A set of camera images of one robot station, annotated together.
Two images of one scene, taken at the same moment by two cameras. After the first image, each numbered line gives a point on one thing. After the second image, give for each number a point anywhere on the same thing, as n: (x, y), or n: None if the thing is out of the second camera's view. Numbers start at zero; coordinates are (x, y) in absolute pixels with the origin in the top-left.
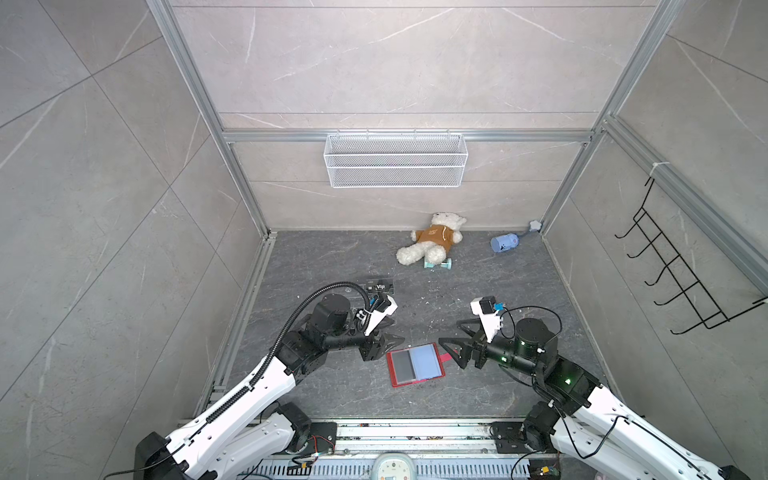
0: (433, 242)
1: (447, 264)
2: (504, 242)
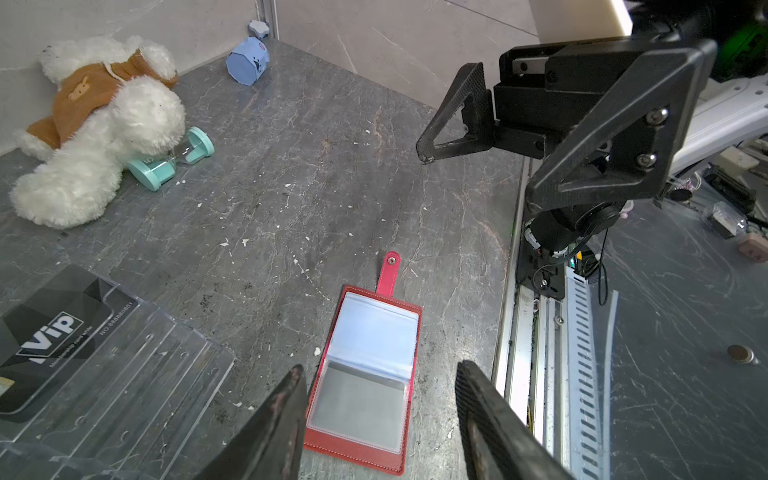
0: (116, 102)
1: (151, 172)
2: (248, 61)
